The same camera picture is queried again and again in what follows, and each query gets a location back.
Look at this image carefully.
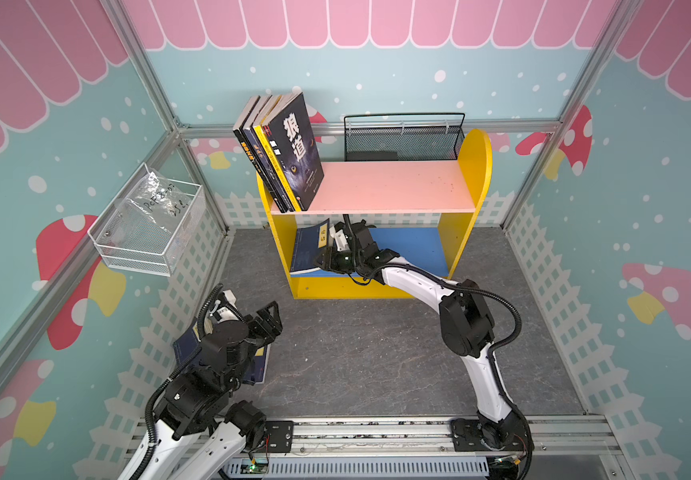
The navy book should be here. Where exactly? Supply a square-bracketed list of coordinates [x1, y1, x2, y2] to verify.
[243, 346, 271, 385]
[290, 219, 330, 276]
[173, 324, 201, 366]

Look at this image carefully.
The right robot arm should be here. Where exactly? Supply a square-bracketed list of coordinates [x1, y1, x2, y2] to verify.
[315, 231, 533, 454]

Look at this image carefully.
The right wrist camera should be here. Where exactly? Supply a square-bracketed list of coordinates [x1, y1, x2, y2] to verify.
[330, 222, 351, 252]

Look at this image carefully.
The purple old man book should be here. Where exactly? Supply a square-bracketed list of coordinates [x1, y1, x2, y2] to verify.
[242, 95, 293, 213]

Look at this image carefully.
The yellow pink blue bookshelf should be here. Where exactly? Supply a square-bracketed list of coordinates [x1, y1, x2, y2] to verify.
[257, 130, 493, 300]

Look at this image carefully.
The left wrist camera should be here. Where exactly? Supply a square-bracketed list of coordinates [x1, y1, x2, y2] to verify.
[209, 290, 242, 323]

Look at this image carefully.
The black Murphy's law book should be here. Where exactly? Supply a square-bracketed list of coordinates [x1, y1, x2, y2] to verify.
[233, 95, 289, 213]

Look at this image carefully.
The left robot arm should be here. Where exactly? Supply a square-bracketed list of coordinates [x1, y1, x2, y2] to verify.
[120, 298, 292, 479]

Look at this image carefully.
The yellow cartoon boy book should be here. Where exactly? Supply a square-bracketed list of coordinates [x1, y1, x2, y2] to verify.
[254, 93, 302, 213]

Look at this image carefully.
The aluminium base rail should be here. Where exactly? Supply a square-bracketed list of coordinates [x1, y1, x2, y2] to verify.
[122, 415, 629, 480]

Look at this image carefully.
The white wire wall basket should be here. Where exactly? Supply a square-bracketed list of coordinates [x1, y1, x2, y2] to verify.
[88, 164, 207, 277]

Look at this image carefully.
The black mesh wire basket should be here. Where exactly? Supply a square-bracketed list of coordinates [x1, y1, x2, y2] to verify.
[343, 112, 465, 162]

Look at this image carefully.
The black wolf book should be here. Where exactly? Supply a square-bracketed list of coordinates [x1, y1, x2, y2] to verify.
[271, 91, 325, 212]

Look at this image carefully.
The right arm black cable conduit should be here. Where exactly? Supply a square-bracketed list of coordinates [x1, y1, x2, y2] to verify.
[342, 212, 535, 469]

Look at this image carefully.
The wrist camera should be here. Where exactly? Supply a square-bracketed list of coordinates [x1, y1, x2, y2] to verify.
[209, 290, 242, 323]
[330, 222, 351, 252]

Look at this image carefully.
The clear plastic bag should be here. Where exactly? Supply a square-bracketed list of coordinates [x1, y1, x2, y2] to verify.
[122, 170, 193, 236]

